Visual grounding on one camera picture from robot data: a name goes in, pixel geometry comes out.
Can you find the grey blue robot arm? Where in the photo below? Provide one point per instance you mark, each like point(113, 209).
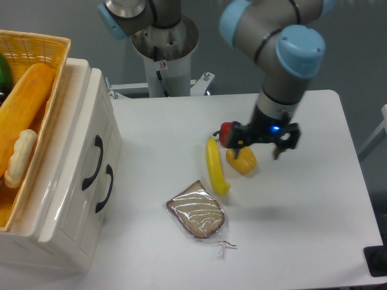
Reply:
point(274, 35)

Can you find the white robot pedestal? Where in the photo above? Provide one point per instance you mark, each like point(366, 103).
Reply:
point(166, 55)

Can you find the yellow toy banana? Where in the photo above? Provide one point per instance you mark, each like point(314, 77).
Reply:
point(214, 168)

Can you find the wrapped brown bread slice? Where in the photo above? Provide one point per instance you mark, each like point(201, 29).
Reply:
point(202, 217)

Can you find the white drawer cabinet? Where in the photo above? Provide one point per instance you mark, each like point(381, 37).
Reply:
point(21, 244)

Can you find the yellow woven basket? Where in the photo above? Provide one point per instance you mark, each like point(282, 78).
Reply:
point(22, 50)

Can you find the green toy pepper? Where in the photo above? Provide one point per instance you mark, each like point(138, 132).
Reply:
point(6, 75)

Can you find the white frame at right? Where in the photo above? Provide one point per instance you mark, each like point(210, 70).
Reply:
point(374, 139)

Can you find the cream toy croissant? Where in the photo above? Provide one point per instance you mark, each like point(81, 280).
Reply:
point(18, 162)

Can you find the white drawer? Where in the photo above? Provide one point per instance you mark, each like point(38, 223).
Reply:
point(96, 142)

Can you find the black lower drawer handle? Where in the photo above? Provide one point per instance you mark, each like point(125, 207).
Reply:
point(108, 189)

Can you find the orange toy baguette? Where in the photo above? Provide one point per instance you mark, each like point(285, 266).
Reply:
point(21, 106)

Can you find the dark purple toy eggplant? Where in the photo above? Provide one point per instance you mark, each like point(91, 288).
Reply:
point(3, 95)

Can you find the black device at edge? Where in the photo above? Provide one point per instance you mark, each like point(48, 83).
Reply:
point(376, 260)

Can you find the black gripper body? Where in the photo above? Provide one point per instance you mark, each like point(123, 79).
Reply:
point(263, 129)

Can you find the yellow toy bell pepper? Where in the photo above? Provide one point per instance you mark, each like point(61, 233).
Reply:
point(245, 162)

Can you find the red toy bell pepper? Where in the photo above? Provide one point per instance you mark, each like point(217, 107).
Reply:
point(222, 133)

